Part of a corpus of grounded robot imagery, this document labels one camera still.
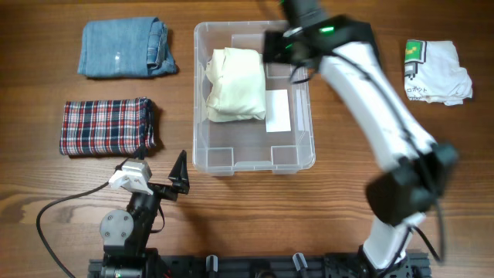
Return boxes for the cream cloth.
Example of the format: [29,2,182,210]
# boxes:
[205,47,266,123]

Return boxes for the clear plastic storage bin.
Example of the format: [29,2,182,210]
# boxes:
[192,21,316,175]

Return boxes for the white printed t-shirt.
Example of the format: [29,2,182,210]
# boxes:
[404,39,473,106]

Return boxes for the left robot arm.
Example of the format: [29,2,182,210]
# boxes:
[88,150,190,278]

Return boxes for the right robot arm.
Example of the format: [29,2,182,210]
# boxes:
[192,0,458,277]

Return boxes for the folded plaid flannel cloth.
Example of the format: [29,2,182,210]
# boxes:
[59,97,156,157]

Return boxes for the white label in bin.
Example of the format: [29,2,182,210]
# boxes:
[266,90,291,133]

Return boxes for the folded blue denim jeans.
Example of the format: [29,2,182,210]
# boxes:
[77,17,178,79]

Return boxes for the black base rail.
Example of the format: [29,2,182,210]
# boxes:
[87,253,432,278]

